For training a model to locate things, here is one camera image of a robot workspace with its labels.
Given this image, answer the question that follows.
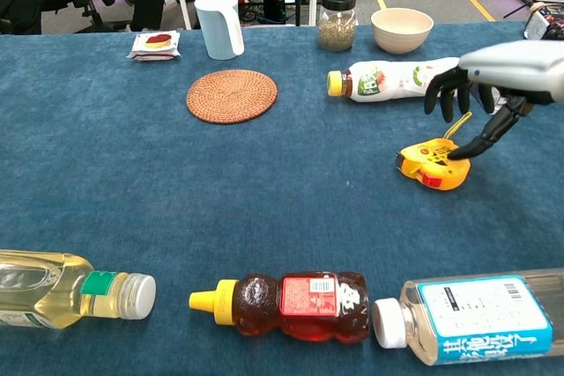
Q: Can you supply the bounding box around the glass jar black lid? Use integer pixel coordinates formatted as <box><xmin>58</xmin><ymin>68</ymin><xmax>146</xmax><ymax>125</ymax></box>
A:
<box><xmin>316</xmin><ymin>0</ymin><xmax>358</xmax><ymax>53</ymax></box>

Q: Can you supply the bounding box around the thin black rod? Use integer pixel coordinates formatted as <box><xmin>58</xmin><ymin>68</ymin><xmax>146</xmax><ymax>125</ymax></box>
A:
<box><xmin>503</xmin><ymin>0</ymin><xmax>564</xmax><ymax>19</ymax></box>

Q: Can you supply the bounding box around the blue table mat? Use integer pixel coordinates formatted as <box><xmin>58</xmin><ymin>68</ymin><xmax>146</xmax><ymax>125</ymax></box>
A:
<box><xmin>0</xmin><ymin>21</ymin><xmax>564</xmax><ymax>376</ymax></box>

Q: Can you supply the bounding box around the round woven coaster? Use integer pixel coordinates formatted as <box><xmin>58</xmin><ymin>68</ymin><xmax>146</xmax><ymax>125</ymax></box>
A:
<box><xmin>185</xmin><ymin>69</ymin><xmax>279</xmax><ymax>125</ymax></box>

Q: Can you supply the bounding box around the bear shaped honey bottle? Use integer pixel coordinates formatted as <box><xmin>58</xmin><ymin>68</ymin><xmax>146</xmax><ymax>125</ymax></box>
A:
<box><xmin>189</xmin><ymin>270</ymin><xmax>370</xmax><ymax>345</ymax></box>

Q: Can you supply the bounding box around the yellow tape measure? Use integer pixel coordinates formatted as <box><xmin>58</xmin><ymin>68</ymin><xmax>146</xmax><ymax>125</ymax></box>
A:
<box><xmin>395</xmin><ymin>111</ymin><xmax>473</xmax><ymax>192</ymax></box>

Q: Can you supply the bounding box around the white drink bottle yellow cap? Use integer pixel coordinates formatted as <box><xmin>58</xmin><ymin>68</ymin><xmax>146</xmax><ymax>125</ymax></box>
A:
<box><xmin>326</xmin><ymin>56</ymin><xmax>462</xmax><ymax>104</ymax></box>

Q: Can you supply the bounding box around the black box device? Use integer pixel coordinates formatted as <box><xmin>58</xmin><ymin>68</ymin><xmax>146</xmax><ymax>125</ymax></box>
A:
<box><xmin>263</xmin><ymin>0</ymin><xmax>287</xmax><ymax>25</ymax></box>

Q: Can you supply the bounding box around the clear square bottle blue label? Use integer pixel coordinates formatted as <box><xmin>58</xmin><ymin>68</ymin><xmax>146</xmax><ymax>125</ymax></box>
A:
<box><xmin>372</xmin><ymin>268</ymin><xmax>564</xmax><ymax>367</ymax></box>

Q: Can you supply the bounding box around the pale yellow liquid bottle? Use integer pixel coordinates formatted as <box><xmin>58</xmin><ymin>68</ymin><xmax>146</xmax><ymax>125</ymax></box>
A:
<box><xmin>0</xmin><ymin>248</ymin><xmax>158</xmax><ymax>330</ymax></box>

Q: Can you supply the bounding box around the black office chair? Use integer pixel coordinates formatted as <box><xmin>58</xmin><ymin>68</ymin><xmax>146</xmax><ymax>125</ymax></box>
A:
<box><xmin>65</xmin><ymin>0</ymin><xmax>133</xmax><ymax>33</ymax></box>

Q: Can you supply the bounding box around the beige bowl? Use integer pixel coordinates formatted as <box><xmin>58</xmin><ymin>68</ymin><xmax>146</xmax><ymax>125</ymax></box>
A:
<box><xmin>370</xmin><ymin>7</ymin><xmax>435</xmax><ymax>55</ymax></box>

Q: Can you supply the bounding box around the white snack packet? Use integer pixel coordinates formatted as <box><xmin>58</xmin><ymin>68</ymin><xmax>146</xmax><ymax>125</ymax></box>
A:
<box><xmin>126</xmin><ymin>31</ymin><xmax>182</xmax><ymax>63</ymax></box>

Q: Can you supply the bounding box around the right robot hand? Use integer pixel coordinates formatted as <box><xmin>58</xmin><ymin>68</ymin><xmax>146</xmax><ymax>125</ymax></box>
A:
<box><xmin>423</xmin><ymin>40</ymin><xmax>564</xmax><ymax>161</ymax></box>

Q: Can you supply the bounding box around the dark soy sauce bottle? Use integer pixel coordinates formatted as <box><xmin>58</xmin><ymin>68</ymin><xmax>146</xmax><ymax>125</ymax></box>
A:
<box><xmin>523</xmin><ymin>3</ymin><xmax>564</xmax><ymax>42</ymax></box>

